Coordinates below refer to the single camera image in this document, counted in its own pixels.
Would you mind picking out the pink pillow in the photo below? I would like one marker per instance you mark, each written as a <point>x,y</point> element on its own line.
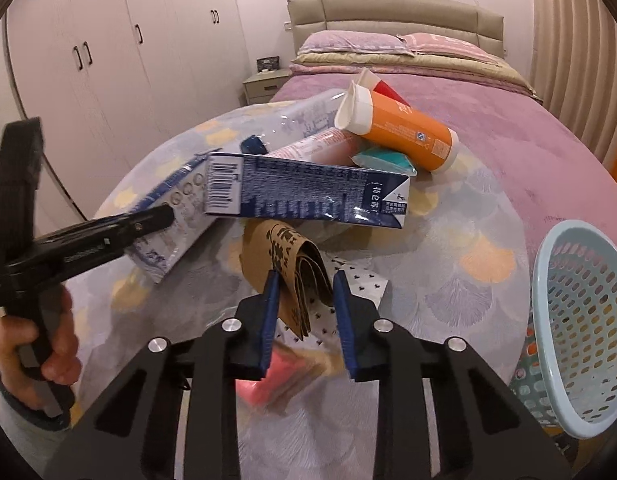
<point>433,44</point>

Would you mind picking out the purple pillow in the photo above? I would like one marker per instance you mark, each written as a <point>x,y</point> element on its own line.
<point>348,41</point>

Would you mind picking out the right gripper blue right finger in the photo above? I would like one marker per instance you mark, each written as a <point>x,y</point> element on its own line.
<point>355,323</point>

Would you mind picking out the beige padded headboard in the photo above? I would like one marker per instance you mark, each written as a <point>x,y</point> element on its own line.
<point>483,28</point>

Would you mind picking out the white pink-label drink bottle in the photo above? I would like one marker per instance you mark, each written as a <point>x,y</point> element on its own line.
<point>332,147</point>

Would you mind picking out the pink tissue packet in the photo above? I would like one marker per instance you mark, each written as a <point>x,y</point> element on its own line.
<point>288,371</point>

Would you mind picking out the bed with pink cover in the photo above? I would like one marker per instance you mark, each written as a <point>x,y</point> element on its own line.
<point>546,171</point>

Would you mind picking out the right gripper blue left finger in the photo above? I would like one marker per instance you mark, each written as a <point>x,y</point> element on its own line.
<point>262,333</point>

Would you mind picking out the left human hand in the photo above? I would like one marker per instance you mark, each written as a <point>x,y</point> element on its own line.
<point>39,365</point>

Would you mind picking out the red white paper bowl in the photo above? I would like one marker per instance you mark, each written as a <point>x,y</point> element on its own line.
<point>371,81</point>

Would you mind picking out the patterned round tablecloth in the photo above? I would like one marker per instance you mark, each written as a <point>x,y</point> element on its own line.
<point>458,267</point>

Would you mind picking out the folded beige quilt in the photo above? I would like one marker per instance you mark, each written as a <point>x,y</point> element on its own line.
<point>498,75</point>

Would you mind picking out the small black picture frame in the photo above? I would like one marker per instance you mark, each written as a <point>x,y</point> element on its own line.
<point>268,64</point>

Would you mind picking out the clear plastic water bottle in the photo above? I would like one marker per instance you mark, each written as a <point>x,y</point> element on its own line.
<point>253,145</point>

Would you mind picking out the orange paper cup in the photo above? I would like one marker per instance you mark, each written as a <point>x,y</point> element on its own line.
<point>429,144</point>

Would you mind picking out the white built-in wardrobe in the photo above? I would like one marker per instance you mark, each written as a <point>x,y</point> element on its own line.
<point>111,80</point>

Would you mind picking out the blue milk carton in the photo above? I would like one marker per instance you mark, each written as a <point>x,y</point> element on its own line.
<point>262,187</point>
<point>174,174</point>

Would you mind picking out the beige bedside table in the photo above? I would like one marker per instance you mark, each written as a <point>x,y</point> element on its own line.
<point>261,87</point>

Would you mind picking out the light blue plastic basket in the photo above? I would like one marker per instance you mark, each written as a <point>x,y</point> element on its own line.
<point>566,376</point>

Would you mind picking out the brown paper bag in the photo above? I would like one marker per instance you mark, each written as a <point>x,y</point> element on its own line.
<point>274,245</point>

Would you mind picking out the teal tissue packet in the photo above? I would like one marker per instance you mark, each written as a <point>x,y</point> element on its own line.
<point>385,160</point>

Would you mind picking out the beige curtain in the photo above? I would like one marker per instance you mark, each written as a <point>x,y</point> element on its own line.
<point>574,70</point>

